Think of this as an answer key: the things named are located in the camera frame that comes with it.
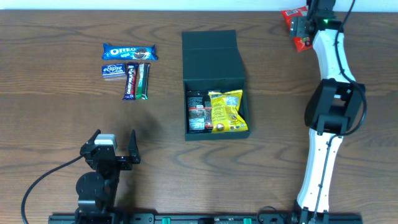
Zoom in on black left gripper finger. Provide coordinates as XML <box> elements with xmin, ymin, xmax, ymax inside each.
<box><xmin>127</xmin><ymin>129</ymin><xmax>141</xmax><ymax>164</ymax></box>
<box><xmin>86</xmin><ymin>129</ymin><xmax>101</xmax><ymax>146</ymax></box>

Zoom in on red snack bag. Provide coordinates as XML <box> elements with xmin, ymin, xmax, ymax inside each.
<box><xmin>281</xmin><ymin>6</ymin><xmax>312</xmax><ymax>52</ymax></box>

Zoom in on black clear jerky bag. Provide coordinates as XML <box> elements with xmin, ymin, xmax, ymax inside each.
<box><xmin>186</xmin><ymin>90</ymin><xmax>213</xmax><ymax>133</ymax></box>

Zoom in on yellow snack bag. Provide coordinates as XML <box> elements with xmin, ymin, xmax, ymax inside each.
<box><xmin>208</xmin><ymin>90</ymin><xmax>248</xmax><ymax>134</ymax></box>

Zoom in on dark green box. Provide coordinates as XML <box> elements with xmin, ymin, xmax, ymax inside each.
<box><xmin>182</xmin><ymin>30</ymin><xmax>251</xmax><ymax>141</ymax></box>

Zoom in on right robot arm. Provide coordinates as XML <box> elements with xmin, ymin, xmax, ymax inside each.
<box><xmin>286</xmin><ymin>0</ymin><xmax>367</xmax><ymax>223</ymax></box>

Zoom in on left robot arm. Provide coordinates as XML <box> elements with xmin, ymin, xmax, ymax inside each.
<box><xmin>75</xmin><ymin>129</ymin><xmax>141</xmax><ymax>223</ymax></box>

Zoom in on blue Oreo cookie pack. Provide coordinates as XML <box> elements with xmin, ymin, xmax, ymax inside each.
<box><xmin>102</xmin><ymin>43</ymin><xmax>158</xmax><ymax>60</ymax></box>

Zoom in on green white chocolate bar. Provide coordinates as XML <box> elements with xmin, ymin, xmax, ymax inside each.
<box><xmin>136</xmin><ymin>63</ymin><xmax>150</xmax><ymax>100</ymax></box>

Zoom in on blue Eclipse mint box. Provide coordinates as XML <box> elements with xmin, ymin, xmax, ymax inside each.
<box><xmin>101</xmin><ymin>63</ymin><xmax>126</xmax><ymax>78</ymax></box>

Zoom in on purple Dairy Milk bar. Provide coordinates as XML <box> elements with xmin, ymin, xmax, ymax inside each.
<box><xmin>123</xmin><ymin>62</ymin><xmax>139</xmax><ymax>100</ymax></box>

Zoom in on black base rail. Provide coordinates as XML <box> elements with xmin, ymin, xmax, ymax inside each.
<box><xmin>48</xmin><ymin>213</ymin><xmax>363</xmax><ymax>224</ymax></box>

